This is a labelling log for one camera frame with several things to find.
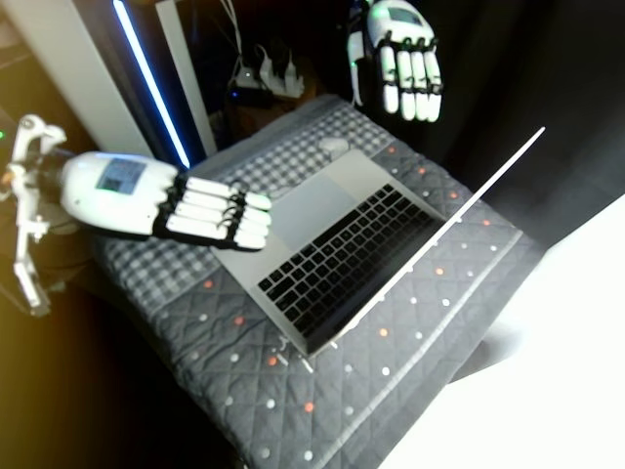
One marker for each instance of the silver laptop with black keyboard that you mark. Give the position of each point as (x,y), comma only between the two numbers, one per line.
(312,215)

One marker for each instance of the black box with blue light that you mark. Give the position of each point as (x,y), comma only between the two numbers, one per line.
(251,96)

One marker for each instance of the white power strip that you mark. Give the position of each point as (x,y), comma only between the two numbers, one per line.
(280,75)

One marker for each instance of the white upright panel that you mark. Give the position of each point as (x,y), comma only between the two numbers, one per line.
(188,73)

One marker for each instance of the white upright column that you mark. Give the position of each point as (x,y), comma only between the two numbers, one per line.
(73,68)

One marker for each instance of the white power adapter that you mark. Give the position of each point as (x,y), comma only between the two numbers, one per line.
(245,77)

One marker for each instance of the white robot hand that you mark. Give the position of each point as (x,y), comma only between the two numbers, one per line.
(403,29)
(117,195)

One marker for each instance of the grey quilt with dots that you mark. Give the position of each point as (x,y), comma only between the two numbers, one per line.
(244,391)

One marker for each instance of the blue light strip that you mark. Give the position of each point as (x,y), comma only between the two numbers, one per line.
(146,78)

